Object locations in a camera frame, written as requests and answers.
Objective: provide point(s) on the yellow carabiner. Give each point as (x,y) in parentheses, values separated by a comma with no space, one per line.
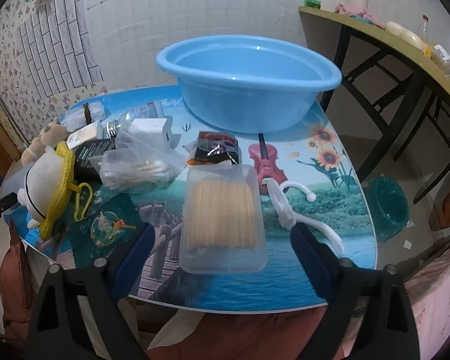
(85,186)

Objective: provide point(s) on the yellow-top folding side table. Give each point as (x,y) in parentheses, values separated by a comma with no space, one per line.
(397,50)

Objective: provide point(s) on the red and black snack packet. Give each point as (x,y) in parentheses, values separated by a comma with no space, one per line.
(213,148)

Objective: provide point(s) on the pink printed blanket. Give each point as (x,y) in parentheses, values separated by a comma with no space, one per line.
(435,307)

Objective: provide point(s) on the clear bag of cotton swabs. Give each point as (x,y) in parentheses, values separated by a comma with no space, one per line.
(135,172)

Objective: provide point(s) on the labelled plastic bottle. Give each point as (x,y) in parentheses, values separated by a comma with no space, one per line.
(444,58)

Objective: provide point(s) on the clear bottle with metal neck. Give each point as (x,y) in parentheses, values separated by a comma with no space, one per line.
(131,114)

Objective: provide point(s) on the clear glass bottle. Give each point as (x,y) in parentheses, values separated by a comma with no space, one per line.
(424,30)

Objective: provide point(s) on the green printed pouch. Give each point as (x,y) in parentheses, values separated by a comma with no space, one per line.
(105,225)

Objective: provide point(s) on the white plastic hook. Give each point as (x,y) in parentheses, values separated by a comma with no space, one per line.
(281,202)

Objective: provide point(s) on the teal tube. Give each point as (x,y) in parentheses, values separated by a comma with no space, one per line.
(362,18)

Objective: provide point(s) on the pink cloth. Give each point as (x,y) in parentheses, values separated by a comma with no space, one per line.
(354,10)

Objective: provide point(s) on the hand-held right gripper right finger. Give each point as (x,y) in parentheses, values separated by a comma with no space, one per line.
(309,258)

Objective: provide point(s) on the white charger adapter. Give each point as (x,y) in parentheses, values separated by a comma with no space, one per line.
(150,125)

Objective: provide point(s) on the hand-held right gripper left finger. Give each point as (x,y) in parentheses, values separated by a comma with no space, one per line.
(135,255)

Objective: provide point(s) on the clear plastic toothpick box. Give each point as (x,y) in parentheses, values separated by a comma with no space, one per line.
(221,210)

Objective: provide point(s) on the yellow mesh bag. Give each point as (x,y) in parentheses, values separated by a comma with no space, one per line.
(428,51)

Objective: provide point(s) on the green trash bin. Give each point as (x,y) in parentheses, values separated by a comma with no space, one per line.
(390,198)

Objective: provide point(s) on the small white box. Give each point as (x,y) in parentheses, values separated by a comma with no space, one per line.
(84,133)

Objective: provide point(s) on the white bun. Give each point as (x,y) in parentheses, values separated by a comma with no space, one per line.
(395,28)
(415,40)

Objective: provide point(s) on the white plush toy yellow hat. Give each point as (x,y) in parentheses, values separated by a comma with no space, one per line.
(41,180)

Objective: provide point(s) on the wooden door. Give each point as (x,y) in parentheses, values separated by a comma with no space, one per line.
(0,138)

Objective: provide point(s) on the blue plastic basin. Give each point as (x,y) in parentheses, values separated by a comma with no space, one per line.
(247,97)

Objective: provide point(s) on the scenic printed desktop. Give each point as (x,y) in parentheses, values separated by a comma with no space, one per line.
(247,288)

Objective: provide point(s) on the brown plush toy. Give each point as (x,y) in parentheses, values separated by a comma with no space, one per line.
(48,133)

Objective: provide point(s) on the small green box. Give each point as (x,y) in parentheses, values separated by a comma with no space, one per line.
(312,3)

